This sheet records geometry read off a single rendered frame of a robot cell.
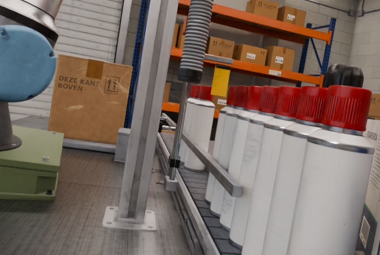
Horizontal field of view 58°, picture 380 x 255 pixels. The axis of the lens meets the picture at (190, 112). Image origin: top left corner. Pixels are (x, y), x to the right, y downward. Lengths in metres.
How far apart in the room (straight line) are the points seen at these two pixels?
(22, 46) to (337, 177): 0.45
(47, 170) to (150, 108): 0.22
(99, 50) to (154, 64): 4.38
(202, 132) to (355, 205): 0.56
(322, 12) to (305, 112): 6.29
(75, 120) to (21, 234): 0.69
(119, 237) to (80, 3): 4.57
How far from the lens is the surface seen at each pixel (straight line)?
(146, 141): 0.57
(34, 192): 0.68
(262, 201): 0.39
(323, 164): 0.29
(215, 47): 4.69
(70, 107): 1.19
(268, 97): 0.43
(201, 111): 0.81
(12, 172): 0.67
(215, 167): 0.50
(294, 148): 0.33
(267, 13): 5.06
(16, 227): 0.58
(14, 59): 0.56
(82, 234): 0.56
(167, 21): 0.58
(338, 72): 0.81
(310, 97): 0.34
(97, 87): 1.18
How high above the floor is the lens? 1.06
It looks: 3 degrees down
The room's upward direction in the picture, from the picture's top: 9 degrees clockwise
